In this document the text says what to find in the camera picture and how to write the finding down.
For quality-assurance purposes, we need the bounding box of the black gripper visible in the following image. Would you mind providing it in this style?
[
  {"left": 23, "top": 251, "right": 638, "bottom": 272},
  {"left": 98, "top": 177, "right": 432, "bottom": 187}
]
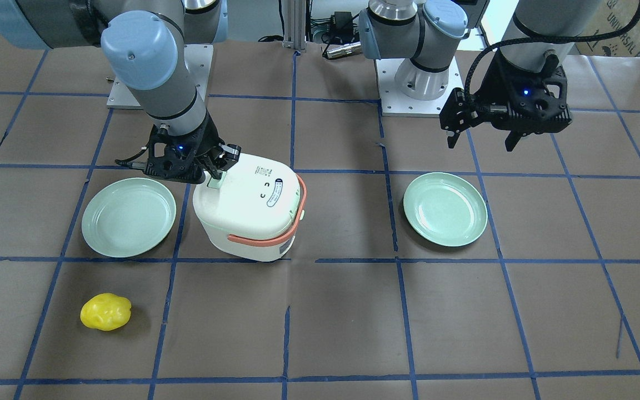
[{"left": 146, "top": 114, "right": 242, "bottom": 189}]

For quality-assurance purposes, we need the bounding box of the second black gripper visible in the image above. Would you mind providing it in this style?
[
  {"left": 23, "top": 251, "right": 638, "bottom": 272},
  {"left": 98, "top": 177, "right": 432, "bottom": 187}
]
[{"left": 439, "top": 51, "right": 572, "bottom": 152}]

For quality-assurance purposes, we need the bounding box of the white rice cooker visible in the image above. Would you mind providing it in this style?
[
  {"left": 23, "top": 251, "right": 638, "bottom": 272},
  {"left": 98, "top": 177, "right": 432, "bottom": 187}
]
[{"left": 192, "top": 153, "right": 307, "bottom": 262}]

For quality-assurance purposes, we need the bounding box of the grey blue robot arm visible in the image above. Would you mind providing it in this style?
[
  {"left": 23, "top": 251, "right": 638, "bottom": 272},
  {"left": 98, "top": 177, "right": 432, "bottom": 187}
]
[{"left": 0, "top": 1, "right": 241, "bottom": 184}]

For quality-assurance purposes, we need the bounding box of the second grey blue robot arm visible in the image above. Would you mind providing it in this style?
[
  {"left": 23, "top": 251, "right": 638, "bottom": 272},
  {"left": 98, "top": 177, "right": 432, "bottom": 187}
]
[{"left": 357, "top": 1, "right": 599, "bottom": 151}]

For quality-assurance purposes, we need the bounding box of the light green plate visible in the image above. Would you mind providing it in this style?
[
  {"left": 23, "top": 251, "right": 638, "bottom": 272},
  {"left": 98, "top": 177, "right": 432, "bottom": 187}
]
[
  {"left": 81, "top": 178, "right": 176, "bottom": 258},
  {"left": 402, "top": 172, "right": 488, "bottom": 247}
]

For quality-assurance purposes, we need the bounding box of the black power adapter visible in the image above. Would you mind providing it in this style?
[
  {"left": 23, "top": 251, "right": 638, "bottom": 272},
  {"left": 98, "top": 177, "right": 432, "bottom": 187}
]
[{"left": 328, "top": 11, "right": 353, "bottom": 36}]

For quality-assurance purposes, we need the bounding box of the cardboard box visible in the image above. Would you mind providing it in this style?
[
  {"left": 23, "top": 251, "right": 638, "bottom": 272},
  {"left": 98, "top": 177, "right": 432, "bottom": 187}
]
[{"left": 578, "top": 0, "right": 640, "bottom": 59}]

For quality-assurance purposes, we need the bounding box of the black corrugated cable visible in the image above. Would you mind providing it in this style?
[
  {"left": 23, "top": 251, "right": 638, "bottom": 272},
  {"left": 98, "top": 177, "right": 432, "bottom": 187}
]
[{"left": 464, "top": 0, "right": 640, "bottom": 101}]

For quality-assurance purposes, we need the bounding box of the second white arm base plate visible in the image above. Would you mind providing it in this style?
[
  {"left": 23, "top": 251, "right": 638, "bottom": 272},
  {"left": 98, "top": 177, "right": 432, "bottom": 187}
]
[{"left": 375, "top": 58, "right": 463, "bottom": 117}]

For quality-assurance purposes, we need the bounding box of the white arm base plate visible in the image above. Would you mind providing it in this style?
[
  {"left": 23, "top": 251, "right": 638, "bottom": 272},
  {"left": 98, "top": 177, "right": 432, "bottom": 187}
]
[{"left": 107, "top": 44, "right": 215, "bottom": 111}]

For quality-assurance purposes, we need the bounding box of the aluminium frame post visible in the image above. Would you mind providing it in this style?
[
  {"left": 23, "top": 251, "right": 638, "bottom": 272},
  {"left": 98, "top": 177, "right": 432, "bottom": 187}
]
[{"left": 280, "top": 1, "right": 309, "bottom": 53}]

